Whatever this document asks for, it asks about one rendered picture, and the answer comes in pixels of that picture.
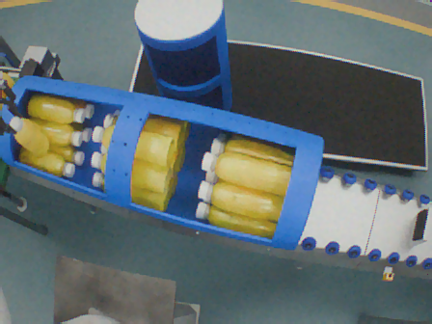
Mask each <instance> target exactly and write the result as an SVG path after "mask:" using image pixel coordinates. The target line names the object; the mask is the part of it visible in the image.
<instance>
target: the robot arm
mask: <svg viewBox="0 0 432 324"><path fill-rule="evenodd" d="M2 90H3V92H4V93H5V94H6V96H7V97H8V98H9V100H7V99H5V98H4V97H2ZM15 99H16V95H15V94H14V92H13V90H12V89H11V88H10V86H9V85H8V80H6V79H2V78H1V79H0V106H1V104H4V105H7V109H8V111H9V112H10V113H12V114H13V115H14V116H17V117H19V118H22V115H21V114H20V113H19V112H18V111H16V110H17V108H18V107H17V106H16V103H15V102H14V100H15ZM4 132H7V133H8V134H10V133H12V134H15V135H16V133H17V132H16V130H15V129H13V128H12V127H11V125H10V124H8V123H6V122H5V121H4V120H3V118H2V116H1V113H0V135H1V136H4ZM88 311H89V312H88V314H87V315H86V314H85V315H82V316H78V317H76V318H74V319H71V320H68V321H65V322H62V323H58V324H145V323H142V322H140V323H136V322H132V321H128V320H125V319H121V318H118V317H115V316H112V315H110V314H108V313H104V312H102V311H100V310H98V309H96V308H93V307H90V308H89V309H88ZM0 324H13V323H12V320H11V315H10V312H9V308H8V303H7V301H6V297H5V294H4V292H3V289H2V286H1V284H0Z"/></svg>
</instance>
